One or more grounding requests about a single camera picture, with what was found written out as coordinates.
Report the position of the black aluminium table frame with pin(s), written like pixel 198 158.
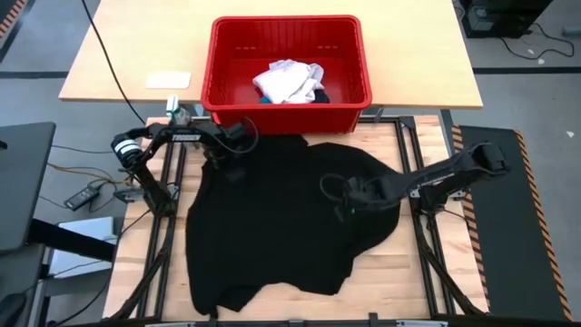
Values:
pixel 407 121

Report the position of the white flat pad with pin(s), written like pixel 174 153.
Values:
pixel 168 80

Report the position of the hazard-striped floor strip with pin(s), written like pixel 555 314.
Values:
pixel 6 13

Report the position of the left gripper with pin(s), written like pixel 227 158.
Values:
pixel 224 154

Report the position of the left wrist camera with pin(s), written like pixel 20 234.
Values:
pixel 237 131

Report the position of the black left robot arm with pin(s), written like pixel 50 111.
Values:
pixel 186 136

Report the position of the black computer tower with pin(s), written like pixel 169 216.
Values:
pixel 504 16

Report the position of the small black garment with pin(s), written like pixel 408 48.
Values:
pixel 321 96

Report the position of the black power adapter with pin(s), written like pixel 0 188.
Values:
pixel 81 197

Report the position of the blue garment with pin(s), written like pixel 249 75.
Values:
pixel 264 100

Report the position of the white t-shirt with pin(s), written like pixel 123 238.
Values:
pixel 290 82

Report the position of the white box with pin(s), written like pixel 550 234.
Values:
pixel 86 245

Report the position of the black side desk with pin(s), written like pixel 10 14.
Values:
pixel 22 181

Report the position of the black hazard-striped floor mat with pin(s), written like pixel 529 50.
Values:
pixel 499 227

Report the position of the black desk leg beam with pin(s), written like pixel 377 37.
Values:
pixel 68 240

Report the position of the red plastic laundry basket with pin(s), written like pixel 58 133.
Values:
pixel 236 114

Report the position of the light wooden side table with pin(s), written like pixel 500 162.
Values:
pixel 408 54

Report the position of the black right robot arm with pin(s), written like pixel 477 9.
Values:
pixel 445 175

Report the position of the cleaner spray bottle green label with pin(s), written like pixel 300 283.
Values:
pixel 177 113

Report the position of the black t-shirt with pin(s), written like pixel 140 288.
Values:
pixel 281 227

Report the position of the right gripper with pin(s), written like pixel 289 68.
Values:
pixel 363 195

